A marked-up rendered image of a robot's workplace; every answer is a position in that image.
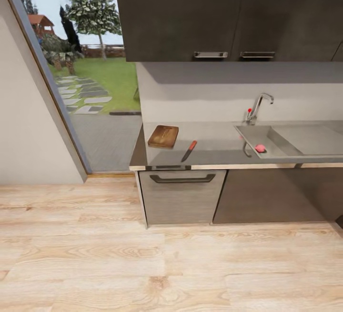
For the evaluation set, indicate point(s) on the dishwasher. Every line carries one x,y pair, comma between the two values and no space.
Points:
181,197

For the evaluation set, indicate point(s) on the fixed window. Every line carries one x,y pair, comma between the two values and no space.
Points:
78,47

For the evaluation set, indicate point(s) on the parer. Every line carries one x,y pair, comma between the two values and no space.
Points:
189,150

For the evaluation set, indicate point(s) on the vidalia onion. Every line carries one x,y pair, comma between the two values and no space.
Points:
260,148

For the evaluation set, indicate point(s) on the cutting board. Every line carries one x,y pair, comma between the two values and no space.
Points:
164,136

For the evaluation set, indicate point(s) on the drop in sink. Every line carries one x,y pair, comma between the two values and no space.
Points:
290,141

